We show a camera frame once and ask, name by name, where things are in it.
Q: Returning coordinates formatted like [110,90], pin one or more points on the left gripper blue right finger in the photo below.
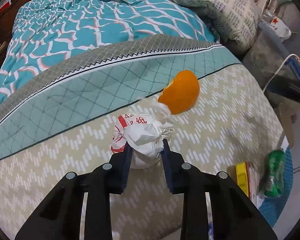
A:
[167,161]

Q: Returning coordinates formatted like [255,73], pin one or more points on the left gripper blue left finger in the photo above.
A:
[128,154]

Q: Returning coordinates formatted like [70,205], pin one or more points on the white red paper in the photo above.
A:
[144,132]

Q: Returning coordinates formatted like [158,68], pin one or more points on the orange peel half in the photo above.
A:
[181,93]

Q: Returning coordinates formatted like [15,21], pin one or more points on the yellow pink snack packet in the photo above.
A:
[247,178]

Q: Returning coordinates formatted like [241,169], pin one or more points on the beige round trash bin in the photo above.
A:
[289,116]

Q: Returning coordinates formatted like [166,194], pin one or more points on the grey patterned folded blanket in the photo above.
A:
[236,21]

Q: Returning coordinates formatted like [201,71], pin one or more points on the teal white patterned quilt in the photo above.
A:
[47,32]

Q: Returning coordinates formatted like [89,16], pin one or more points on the white mug red star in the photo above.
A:
[276,25]

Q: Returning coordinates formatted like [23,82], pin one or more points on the clear bin blue handle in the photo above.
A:
[275,64]

